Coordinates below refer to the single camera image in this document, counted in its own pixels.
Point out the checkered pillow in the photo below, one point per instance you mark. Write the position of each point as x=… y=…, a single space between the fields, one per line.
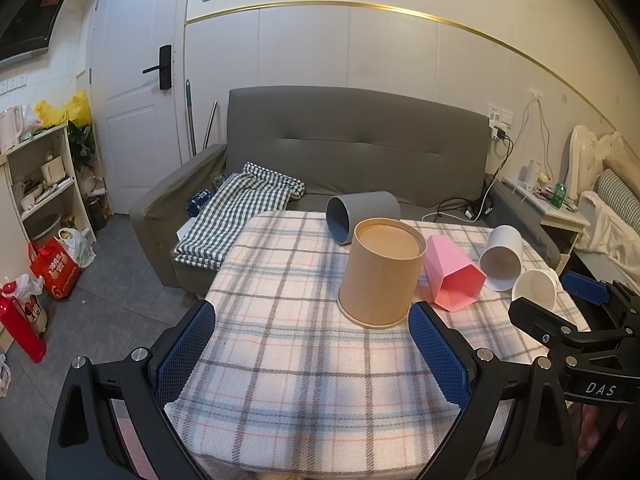
x=617 y=190

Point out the grey cup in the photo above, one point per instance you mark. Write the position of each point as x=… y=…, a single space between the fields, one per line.
x=372 y=204

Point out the white duvet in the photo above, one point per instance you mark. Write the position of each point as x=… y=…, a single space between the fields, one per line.
x=610 y=232

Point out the plaid tablecloth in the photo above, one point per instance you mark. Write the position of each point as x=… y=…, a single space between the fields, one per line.
x=290 y=310

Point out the blue packet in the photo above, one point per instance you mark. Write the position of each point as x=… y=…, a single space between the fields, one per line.
x=199 y=201

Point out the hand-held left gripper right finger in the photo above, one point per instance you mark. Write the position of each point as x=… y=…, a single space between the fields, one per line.
x=440 y=357

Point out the wall outlet row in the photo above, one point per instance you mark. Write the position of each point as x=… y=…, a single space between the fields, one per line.
x=12 y=85

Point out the green checkered cloth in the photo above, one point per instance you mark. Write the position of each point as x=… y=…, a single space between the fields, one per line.
x=225 y=210

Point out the white tumbler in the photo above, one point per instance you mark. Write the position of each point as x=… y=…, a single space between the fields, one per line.
x=533 y=172

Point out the white door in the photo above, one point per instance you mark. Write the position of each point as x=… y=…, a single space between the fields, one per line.
x=130 y=135

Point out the person's right hand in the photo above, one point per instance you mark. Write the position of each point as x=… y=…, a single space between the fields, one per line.
x=600 y=430

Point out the white wall outlet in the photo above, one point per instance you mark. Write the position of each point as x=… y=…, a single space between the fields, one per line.
x=500 y=115

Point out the white plastic bag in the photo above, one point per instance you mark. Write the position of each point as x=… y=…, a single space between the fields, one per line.
x=81 y=250

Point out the cream nightstand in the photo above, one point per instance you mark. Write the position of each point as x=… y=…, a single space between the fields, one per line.
x=565 y=220

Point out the green bottle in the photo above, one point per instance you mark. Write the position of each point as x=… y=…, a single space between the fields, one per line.
x=558 y=196

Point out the yellow plastic bag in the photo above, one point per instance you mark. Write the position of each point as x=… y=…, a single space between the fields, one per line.
x=75 y=107

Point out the brown cardboard cup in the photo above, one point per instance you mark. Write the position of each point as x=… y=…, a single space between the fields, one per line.
x=380 y=280

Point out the pink hexagonal cup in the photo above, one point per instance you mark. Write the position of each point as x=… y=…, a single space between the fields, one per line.
x=450 y=272

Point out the cream storage shelf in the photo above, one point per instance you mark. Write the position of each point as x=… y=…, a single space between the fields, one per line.
x=35 y=144

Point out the grey sofa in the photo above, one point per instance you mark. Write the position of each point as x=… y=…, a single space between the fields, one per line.
x=350 y=135

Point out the cartoon print bag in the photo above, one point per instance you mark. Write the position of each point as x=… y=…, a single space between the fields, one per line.
x=34 y=310

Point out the white electric kettle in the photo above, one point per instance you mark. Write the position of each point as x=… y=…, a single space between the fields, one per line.
x=10 y=127

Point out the black bin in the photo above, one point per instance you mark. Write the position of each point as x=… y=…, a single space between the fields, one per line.
x=96 y=212

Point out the metal stick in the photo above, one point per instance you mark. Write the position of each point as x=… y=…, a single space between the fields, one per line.
x=210 y=125

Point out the large white cup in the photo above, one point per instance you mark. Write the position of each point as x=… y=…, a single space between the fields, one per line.
x=506 y=240

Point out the small white cup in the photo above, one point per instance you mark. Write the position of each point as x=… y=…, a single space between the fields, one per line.
x=535 y=287

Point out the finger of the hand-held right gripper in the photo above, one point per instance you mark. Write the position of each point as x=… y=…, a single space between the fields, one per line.
x=542 y=317
x=585 y=287

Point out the green plant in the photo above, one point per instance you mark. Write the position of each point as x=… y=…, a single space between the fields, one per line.
x=82 y=145

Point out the red fire extinguisher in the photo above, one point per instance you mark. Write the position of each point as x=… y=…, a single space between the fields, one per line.
x=20 y=332

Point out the power strip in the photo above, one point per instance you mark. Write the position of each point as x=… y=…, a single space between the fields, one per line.
x=477 y=211

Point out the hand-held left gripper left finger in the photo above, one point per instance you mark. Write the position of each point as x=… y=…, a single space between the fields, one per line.
x=184 y=352

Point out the black range hood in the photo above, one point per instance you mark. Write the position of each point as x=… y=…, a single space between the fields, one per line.
x=30 y=10

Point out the red shopping bag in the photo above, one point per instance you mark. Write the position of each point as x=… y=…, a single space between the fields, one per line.
x=55 y=270

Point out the cream bed headboard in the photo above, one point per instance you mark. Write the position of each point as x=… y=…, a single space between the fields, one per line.
x=580 y=160

